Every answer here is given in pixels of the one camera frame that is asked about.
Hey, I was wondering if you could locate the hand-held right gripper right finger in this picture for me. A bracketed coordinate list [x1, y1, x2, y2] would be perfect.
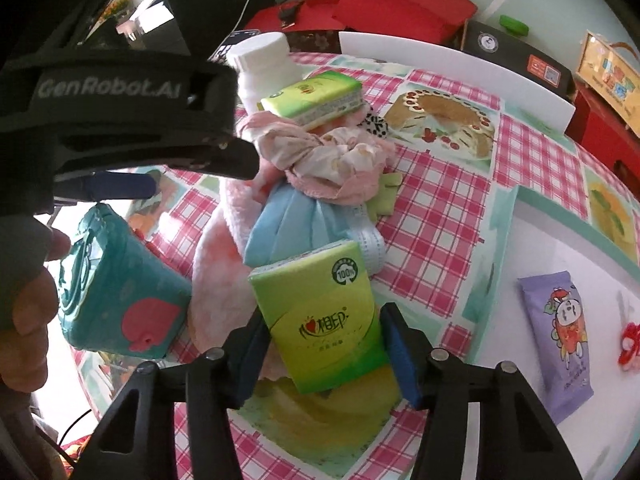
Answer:
[379, 302, 583, 480]

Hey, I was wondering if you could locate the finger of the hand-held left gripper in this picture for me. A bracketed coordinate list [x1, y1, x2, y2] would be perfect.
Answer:
[52, 170, 162, 207]
[162, 136, 261, 181]

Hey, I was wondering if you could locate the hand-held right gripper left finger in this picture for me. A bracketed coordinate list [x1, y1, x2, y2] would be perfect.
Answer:
[72, 310, 273, 480]

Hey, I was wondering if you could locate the green tissue pack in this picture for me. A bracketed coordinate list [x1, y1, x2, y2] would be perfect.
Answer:
[257, 71, 366, 132]
[248, 240, 406, 396]

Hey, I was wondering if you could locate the pink white fuzzy towel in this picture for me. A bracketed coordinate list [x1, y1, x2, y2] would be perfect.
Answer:
[187, 180, 296, 381]

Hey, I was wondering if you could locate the teal wet wipes pack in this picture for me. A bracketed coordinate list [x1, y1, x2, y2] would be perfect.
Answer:
[54, 204, 192, 361]

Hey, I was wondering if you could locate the light green cloth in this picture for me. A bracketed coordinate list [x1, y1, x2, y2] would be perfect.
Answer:
[369, 172, 404, 219]

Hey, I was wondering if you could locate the person's left hand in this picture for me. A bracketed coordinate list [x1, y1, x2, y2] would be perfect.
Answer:
[0, 227, 72, 403]

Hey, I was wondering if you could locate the white plastic bottle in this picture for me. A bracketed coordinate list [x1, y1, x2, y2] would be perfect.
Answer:
[226, 32, 302, 117]

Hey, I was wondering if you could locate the light blue cloth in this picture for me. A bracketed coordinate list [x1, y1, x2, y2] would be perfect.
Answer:
[244, 182, 372, 268]

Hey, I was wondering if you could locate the pink floral cloth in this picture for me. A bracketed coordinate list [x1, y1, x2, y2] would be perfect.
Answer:
[239, 109, 397, 207]

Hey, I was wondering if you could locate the white patterned band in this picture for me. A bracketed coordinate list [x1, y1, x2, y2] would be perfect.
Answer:
[348, 217, 387, 277]

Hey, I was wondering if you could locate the black device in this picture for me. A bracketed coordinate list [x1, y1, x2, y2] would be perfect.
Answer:
[152, 0, 277, 57]

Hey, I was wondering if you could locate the leopard print scrunchie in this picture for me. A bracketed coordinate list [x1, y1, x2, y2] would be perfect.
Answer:
[362, 111, 392, 142]

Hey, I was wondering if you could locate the purple snack packet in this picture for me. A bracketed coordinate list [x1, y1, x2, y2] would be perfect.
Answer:
[517, 270, 597, 427]

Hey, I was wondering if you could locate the pink checked tablecloth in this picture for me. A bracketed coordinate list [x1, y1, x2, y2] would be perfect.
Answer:
[70, 50, 640, 480]

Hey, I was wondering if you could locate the white teal-edged mat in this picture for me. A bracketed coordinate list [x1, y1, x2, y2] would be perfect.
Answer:
[470, 185, 640, 480]

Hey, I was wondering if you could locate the white curved board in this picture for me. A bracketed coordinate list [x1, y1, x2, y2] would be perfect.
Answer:
[338, 31, 577, 134]

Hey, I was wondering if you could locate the dark red box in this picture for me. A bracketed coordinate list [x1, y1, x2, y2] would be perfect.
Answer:
[565, 84, 640, 188]

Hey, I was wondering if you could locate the black box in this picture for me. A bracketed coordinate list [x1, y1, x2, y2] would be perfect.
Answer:
[461, 19, 577, 102]

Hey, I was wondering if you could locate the green plastic cap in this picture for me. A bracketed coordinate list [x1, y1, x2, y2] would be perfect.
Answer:
[499, 14, 530, 37]

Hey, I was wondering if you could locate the yellow wooden box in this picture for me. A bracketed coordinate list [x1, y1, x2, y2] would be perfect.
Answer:
[574, 30, 640, 137]

